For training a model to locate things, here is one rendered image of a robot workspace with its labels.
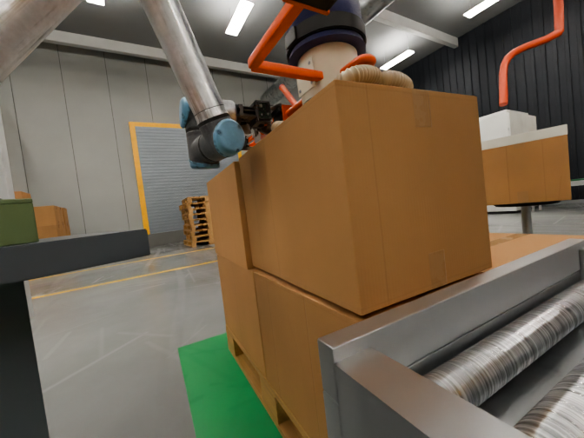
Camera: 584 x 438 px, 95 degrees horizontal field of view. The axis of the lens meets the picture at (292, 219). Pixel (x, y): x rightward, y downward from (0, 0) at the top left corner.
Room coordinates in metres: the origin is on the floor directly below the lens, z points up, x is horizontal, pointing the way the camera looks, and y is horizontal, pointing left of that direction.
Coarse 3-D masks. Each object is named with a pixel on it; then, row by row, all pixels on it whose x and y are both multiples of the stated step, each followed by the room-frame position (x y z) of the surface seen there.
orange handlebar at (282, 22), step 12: (288, 12) 0.46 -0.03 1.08; (300, 12) 0.46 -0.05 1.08; (276, 24) 0.49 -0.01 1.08; (288, 24) 0.48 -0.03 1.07; (264, 36) 0.53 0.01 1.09; (276, 36) 0.51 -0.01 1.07; (264, 48) 0.54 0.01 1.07; (252, 60) 0.59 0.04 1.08; (360, 60) 0.65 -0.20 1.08; (372, 60) 0.65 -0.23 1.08; (264, 72) 0.64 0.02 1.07; (276, 72) 0.64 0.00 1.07; (288, 72) 0.65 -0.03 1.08; (300, 72) 0.67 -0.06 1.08; (312, 72) 0.69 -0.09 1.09
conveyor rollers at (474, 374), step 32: (576, 288) 0.48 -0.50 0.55; (544, 320) 0.39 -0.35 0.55; (576, 320) 0.41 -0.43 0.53; (480, 352) 0.32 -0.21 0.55; (512, 352) 0.33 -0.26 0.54; (544, 352) 0.36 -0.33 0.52; (448, 384) 0.28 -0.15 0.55; (480, 384) 0.29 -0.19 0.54; (576, 384) 0.26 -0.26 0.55; (544, 416) 0.22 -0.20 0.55; (576, 416) 0.22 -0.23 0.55
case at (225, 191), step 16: (224, 176) 1.12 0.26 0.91; (240, 176) 0.98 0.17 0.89; (208, 192) 1.50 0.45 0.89; (224, 192) 1.15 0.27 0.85; (240, 192) 0.98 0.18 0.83; (224, 208) 1.19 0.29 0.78; (240, 208) 0.98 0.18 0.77; (224, 224) 1.22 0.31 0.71; (240, 224) 0.99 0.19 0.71; (224, 240) 1.26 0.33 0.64; (240, 240) 1.02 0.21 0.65; (224, 256) 1.31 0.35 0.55; (240, 256) 1.04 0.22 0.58
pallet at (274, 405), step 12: (228, 336) 1.45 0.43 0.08; (240, 348) 1.36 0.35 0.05; (240, 360) 1.31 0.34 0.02; (252, 360) 1.08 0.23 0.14; (252, 372) 1.20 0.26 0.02; (252, 384) 1.11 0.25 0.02; (264, 384) 0.96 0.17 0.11; (264, 396) 0.98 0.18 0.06; (276, 396) 0.86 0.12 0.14; (276, 408) 0.88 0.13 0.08; (288, 408) 0.79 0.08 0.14; (276, 420) 0.89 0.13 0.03; (288, 420) 0.90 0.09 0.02; (288, 432) 0.85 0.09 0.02; (300, 432) 0.72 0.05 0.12
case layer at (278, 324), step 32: (512, 256) 0.75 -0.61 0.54; (224, 288) 1.39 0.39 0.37; (256, 288) 0.93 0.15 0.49; (288, 288) 0.70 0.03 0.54; (256, 320) 0.97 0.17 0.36; (288, 320) 0.72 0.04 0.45; (320, 320) 0.57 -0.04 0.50; (352, 320) 0.47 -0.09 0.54; (256, 352) 1.01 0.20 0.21; (288, 352) 0.74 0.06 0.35; (288, 384) 0.77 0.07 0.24; (320, 384) 0.60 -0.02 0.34; (320, 416) 0.62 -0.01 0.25
